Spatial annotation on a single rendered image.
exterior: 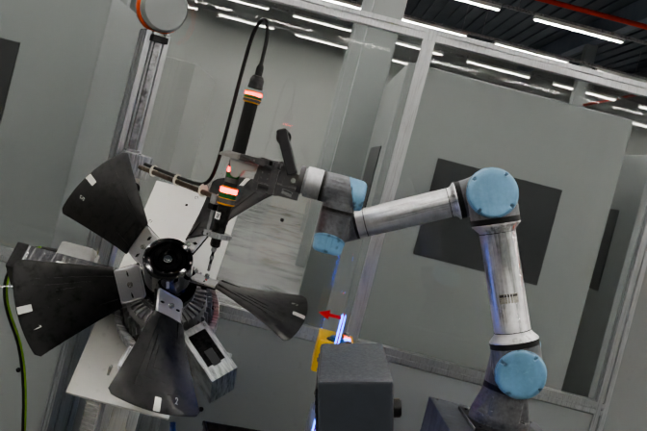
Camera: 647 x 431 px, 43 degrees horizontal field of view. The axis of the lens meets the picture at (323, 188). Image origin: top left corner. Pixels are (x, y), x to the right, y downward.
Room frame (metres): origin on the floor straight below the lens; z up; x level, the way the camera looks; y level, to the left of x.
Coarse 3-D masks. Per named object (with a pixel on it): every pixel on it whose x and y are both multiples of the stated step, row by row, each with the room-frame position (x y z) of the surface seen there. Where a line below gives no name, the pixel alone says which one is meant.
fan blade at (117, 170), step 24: (96, 168) 2.15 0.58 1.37; (120, 168) 2.13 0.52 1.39; (72, 192) 2.14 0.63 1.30; (96, 192) 2.12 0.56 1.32; (120, 192) 2.10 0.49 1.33; (72, 216) 2.13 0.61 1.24; (96, 216) 2.11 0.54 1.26; (120, 216) 2.08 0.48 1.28; (144, 216) 2.06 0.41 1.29; (120, 240) 2.08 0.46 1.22
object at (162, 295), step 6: (162, 294) 1.95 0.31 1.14; (168, 294) 1.97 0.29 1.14; (162, 300) 1.94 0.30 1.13; (168, 300) 1.96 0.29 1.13; (174, 300) 1.98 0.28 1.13; (180, 300) 2.00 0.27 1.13; (156, 306) 1.92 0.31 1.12; (162, 306) 1.94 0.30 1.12; (174, 306) 1.98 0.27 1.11; (180, 306) 1.99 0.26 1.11; (162, 312) 1.93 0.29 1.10; (168, 312) 1.95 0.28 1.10; (174, 312) 1.97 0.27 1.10; (180, 312) 1.99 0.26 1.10; (174, 318) 1.96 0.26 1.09; (180, 318) 1.98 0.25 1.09
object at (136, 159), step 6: (126, 150) 2.56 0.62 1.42; (132, 150) 2.57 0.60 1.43; (132, 156) 2.47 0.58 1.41; (138, 156) 2.48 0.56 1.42; (144, 156) 2.50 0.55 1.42; (132, 162) 2.48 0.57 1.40; (138, 162) 2.49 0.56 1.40; (144, 162) 2.50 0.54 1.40; (150, 162) 2.51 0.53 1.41; (132, 168) 2.48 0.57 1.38; (138, 168) 2.49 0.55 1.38; (138, 174) 2.49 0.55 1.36; (144, 174) 2.50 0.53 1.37
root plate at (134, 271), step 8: (120, 272) 1.97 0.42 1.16; (128, 272) 1.98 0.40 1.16; (136, 272) 1.98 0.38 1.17; (120, 280) 1.97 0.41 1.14; (128, 280) 1.98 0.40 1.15; (136, 280) 1.99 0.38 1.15; (120, 288) 1.97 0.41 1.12; (128, 288) 1.98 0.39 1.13; (136, 288) 1.99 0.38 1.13; (120, 296) 1.98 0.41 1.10; (128, 296) 1.99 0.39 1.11; (136, 296) 1.99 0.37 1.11; (144, 296) 2.00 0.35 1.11
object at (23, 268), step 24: (24, 264) 1.90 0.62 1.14; (48, 264) 1.92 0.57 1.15; (72, 264) 1.93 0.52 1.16; (24, 288) 1.89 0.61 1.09; (48, 288) 1.91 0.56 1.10; (72, 288) 1.92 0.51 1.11; (96, 288) 1.94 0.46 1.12; (48, 312) 1.90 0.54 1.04; (72, 312) 1.93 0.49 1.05; (96, 312) 1.95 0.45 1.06; (48, 336) 1.90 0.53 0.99; (72, 336) 1.93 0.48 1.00
